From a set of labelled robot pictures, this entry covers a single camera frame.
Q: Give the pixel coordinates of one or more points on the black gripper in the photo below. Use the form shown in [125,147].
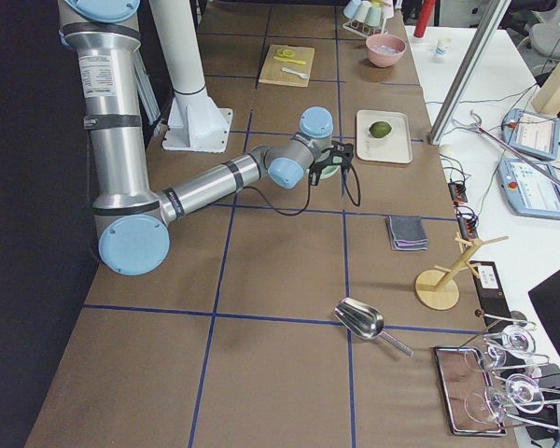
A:
[320,164]

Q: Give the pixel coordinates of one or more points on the light green bowl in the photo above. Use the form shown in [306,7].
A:
[324,169]

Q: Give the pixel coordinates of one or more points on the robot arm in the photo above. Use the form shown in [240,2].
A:
[132,219]

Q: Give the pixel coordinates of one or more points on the white plastic spoon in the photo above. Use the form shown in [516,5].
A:
[296,73]

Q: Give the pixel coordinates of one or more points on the pink bowl with ice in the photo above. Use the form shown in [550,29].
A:
[385,50]

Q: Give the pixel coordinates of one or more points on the cream rabbit tray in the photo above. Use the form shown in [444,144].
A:
[395,147]

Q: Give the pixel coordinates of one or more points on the green avocado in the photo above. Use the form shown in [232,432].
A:
[380,129]

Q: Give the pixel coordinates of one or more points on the grey folded cloth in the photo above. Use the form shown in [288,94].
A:
[406,233]

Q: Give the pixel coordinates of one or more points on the bamboo cutting board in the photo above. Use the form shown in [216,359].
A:
[271,70]

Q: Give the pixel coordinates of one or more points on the yellow plastic knife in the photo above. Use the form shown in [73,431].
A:
[289,60]

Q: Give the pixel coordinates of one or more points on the metal scoop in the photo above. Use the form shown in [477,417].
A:
[366,322]

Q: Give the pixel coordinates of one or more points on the wooden mug tree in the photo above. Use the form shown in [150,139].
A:
[436,287]

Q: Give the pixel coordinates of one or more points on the light blue cup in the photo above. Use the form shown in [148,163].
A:
[351,8]

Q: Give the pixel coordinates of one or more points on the white cup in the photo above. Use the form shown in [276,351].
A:
[362,11]

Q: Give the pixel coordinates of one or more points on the green cup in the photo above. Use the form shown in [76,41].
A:
[373,16]

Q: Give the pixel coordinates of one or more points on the red bottle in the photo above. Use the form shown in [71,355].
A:
[424,16]

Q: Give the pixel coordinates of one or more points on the lower teach pendant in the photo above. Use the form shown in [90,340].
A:
[528,192]

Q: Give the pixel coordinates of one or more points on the teach pendant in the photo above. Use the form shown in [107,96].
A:
[532,133]
[528,192]

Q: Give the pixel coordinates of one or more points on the upper teach pendant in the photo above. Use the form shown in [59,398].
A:
[532,133]

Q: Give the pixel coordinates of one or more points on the black box with label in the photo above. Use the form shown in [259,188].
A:
[489,289]

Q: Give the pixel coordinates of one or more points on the wine glass far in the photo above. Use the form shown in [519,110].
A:
[512,348]

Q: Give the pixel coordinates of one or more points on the wine glass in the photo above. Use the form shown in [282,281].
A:
[512,348]
[519,394]

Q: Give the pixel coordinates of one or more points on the metal tray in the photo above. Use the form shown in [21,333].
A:
[463,384]

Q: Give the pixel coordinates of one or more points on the wine glass near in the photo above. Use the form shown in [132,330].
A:
[519,394]

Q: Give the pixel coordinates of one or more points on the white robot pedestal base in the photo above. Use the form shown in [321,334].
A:
[195,122]

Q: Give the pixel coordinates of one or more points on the white wire cup rack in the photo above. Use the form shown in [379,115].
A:
[362,29]

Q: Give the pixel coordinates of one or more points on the aluminium frame post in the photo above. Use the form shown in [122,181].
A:
[477,46]

